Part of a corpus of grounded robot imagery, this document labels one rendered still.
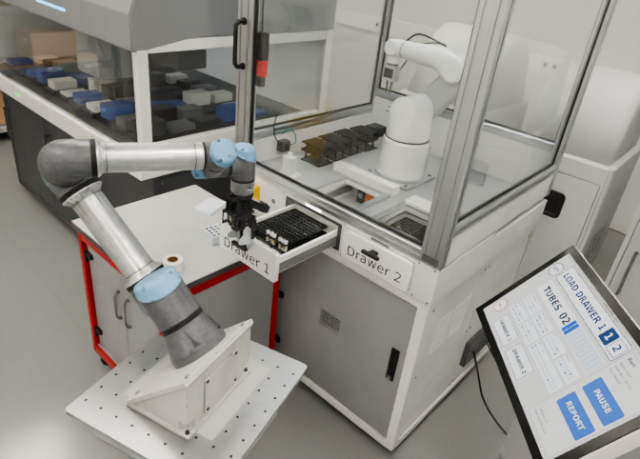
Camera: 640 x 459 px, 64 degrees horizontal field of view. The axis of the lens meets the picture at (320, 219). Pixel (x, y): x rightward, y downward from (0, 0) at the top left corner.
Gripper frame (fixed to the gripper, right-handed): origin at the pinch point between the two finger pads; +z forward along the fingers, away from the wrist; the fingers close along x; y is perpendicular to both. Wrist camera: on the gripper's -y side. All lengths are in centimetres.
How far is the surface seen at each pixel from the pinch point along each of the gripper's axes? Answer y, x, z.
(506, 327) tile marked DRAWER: -15, 84, -10
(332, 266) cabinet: -34.6, 12.0, 17.4
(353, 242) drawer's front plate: -31.4, 22.0, 0.5
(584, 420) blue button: 7, 109, -15
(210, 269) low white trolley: 5.5, -11.9, 14.4
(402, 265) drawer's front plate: -31, 43, -1
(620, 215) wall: -346, 58, 76
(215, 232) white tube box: -7.5, -25.7, 10.7
